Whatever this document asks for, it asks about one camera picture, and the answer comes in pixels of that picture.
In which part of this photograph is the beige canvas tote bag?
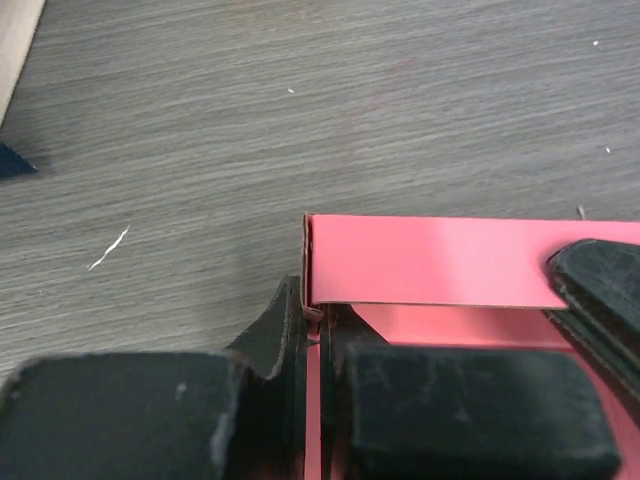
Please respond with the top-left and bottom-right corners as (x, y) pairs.
(0, 0), (47, 182)

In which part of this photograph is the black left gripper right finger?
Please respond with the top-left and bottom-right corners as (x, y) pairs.
(320, 305), (623, 479)

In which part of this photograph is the pink paper box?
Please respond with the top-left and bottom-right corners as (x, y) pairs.
(301, 214), (639, 479)

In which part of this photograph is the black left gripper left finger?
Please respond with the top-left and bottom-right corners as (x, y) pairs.
(1, 276), (307, 479)

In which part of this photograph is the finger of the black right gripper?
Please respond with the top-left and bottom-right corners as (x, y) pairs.
(544, 239), (639, 395)

